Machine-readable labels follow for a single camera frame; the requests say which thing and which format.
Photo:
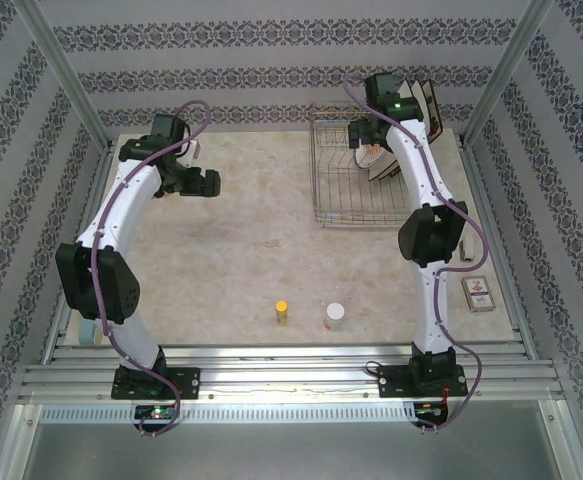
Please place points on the square cream plate dark rim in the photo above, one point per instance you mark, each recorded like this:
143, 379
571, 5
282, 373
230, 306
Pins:
407, 89
419, 92

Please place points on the round plate orange radial pattern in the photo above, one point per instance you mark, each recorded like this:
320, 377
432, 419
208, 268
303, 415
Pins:
373, 157

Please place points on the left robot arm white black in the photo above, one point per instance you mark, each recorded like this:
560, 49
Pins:
121, 285

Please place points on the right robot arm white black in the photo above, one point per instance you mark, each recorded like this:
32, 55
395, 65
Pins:
431, 235

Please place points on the square plate red brown picture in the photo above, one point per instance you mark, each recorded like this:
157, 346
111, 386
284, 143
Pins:
435, 115

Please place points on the small yellow bottle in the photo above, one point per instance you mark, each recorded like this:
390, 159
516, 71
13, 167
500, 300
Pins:
281, 312

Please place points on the small white bottle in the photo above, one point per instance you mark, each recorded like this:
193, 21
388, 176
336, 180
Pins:
335, 317

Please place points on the pale teal plastic object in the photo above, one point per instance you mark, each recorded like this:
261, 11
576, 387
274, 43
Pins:
88, 332

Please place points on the playing card box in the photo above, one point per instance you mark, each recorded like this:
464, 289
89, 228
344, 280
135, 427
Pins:
478, 295

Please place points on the small green circuit board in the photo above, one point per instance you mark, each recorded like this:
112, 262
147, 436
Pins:
428, 411
157, 413

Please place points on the grey sheet metal panel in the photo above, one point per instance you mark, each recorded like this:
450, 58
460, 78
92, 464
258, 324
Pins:
291, 450

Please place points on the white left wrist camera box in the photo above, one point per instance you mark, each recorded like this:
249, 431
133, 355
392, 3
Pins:
191, 152

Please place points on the aluminium frame post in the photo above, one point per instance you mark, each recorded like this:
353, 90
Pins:
511, 60
61, 65

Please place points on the aluminium side rail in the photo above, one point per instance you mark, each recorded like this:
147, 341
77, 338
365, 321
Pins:
66, 340
491, 200

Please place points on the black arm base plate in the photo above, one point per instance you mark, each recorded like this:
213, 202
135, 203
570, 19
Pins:
188, 382
391, 382

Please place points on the aluminium extrusion mounting rail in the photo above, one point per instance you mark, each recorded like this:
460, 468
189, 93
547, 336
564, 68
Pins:
291, 375

